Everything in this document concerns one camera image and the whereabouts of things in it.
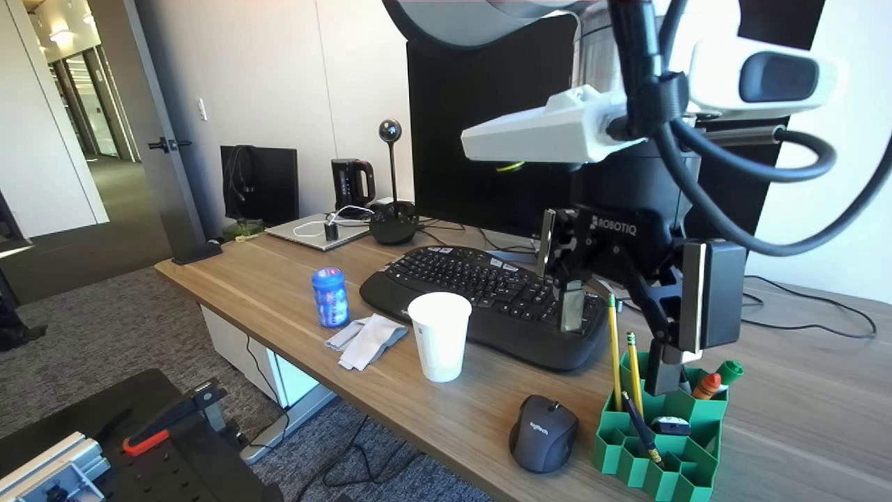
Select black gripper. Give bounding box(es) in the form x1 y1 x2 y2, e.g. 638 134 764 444
541 198 701 400

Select long yellow pencil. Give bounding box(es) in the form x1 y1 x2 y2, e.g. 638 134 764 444
606 294 627 414

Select short yellow pencil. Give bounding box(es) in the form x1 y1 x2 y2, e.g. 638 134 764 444
626 329 648 418

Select white paper cup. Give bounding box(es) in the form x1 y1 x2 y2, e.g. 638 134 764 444
404 290 475 386

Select dark blue pen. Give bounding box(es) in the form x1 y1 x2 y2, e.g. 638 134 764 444
619 387 667 468

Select small orange green toy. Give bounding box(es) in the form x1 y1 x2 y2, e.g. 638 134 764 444
692 368 730 403

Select dark grey computer mouse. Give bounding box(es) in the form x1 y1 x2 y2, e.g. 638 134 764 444
507 394 584 478

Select green honeycomb pen holder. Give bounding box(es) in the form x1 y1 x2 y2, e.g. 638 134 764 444
595 350 747 502

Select black computer keyboard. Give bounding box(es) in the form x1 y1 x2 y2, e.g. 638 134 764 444
358 242 610 378

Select black computer monitor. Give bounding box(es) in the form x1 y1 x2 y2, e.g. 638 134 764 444
404 0 829 281

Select large white paper packet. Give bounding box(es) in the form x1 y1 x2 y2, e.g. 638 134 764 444
338 313 412 373

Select black webcam on stand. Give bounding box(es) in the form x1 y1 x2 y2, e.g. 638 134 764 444
369 117 421 248

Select small white paper packet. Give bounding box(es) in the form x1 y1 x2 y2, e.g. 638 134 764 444
326 318 366 355

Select blue gum container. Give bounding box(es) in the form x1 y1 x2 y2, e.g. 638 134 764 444
311 266 355 332

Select black electric kettle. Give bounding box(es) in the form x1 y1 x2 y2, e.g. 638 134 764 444
329 156 377 212

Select silver closed laptop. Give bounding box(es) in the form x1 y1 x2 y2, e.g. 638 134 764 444
262 209 375 253

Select white desk foot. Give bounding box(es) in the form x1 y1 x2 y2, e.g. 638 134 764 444
237 386 341 465

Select white drawer cabinet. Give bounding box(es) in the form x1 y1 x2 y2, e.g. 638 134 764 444
198 304 324 414

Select black framed panel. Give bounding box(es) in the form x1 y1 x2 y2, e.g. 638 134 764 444
217 143 304 231

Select orange black clamp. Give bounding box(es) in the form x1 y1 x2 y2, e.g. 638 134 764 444
121 379 232 461

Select grey door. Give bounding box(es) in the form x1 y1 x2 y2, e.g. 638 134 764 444
88 0 213 253

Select aluminium extrusion bar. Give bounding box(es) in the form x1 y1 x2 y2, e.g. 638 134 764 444
0 429 114 502

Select black equipment stand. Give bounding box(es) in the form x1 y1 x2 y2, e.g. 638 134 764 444
0 189 50 355

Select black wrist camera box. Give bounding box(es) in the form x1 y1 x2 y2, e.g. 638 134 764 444
681 237 751 355

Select black desk cables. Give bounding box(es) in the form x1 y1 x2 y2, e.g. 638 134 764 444
743 273 882 344

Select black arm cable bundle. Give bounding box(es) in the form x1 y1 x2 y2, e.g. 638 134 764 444
607 0 892 260

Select white looped cable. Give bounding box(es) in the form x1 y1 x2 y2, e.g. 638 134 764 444
291 203 377 245

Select black floor cable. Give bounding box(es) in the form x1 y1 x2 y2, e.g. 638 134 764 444
295 414 421 502

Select black door handle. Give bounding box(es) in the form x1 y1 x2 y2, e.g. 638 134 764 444
146 134 192 156

